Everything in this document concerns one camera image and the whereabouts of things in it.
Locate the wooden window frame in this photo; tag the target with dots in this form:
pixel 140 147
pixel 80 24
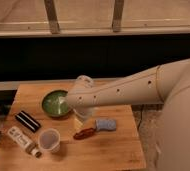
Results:
pixel 41 18

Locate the clear plastic cup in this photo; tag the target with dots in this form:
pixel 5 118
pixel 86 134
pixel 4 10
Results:
pixel 49 140

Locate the green ceramic bowl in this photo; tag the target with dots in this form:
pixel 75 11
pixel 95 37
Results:
pixel 54 105

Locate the blue sponge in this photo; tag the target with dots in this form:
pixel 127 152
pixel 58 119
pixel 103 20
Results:
pixel 105 124

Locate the black rectangular case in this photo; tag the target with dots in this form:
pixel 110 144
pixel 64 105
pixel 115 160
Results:
pixel 28 121

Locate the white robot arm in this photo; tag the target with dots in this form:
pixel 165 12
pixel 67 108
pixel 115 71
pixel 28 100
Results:
pixel 167 84

